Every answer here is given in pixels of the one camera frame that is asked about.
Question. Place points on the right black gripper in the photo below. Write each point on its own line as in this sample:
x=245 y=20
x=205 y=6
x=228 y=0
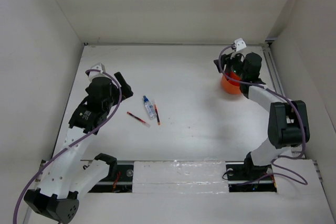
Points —
x=229 y=59

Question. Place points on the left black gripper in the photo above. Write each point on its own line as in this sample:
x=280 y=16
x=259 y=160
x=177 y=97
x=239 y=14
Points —
x=125 y=89

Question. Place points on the blue capped spray bottle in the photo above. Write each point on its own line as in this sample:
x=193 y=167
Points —
x=149 y=108

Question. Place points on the dark red pen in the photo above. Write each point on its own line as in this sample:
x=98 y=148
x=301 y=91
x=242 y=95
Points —
x=138 y=119

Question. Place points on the orange red pen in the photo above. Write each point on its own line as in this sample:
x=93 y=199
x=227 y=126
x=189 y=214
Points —
x=157 y=114

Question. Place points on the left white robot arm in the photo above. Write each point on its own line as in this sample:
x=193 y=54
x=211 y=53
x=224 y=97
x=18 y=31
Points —
x=83 y=127

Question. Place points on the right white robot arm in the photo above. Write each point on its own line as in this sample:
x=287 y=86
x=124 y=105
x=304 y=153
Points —
x=288 y=124

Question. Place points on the orange round organizer container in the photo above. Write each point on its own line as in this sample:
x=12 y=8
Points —
x=230 y=86

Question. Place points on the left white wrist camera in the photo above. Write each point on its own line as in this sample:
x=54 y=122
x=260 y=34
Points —
x=96 y=71

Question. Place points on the black metal base rail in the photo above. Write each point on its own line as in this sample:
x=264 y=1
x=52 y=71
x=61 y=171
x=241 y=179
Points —
x=149 y=177

